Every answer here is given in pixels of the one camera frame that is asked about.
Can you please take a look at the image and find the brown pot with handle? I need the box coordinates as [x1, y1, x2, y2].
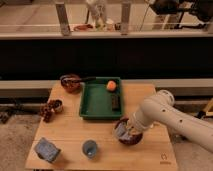
[60, 74, 95, 94]

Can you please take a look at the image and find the blue sponge block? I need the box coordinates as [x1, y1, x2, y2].
[34, 137, 61, 163]

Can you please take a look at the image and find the blue cup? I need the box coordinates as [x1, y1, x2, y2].
[82, 140, 98, 159]

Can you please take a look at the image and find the green plastic tray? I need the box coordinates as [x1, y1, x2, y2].
[79, 77, 124, 120]

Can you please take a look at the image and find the orange ball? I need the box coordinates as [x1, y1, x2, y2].
[106, 80, 117, 91]

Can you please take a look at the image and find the small metal cup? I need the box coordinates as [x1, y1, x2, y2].
[53, 100, 63, 113]

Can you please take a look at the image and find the light blue grey towel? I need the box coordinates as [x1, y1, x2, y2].
[114, 121, 132, 141]

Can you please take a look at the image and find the dark purple bowl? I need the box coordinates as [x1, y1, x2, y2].
[114, 118, 143, 146]

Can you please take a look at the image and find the dark brown block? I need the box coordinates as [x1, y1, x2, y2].
[111, 94, 120, 110]

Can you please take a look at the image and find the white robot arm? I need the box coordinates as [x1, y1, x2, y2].
[129, 90, 213, 153]

